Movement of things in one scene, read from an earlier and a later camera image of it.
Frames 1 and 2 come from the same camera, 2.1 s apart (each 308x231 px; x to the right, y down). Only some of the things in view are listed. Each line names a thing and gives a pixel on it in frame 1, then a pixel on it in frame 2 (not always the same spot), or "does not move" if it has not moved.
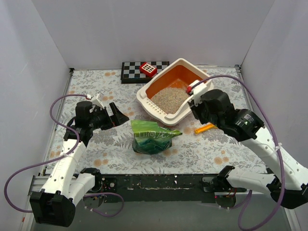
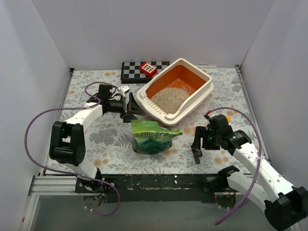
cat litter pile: [170, 99] does not move
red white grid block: [147, 69] does not move
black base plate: [155, 188] does not move
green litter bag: [150, 139] does not move
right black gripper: [196, 110] -> [205, 138]
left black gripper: [110, 119] -> [125, 107]
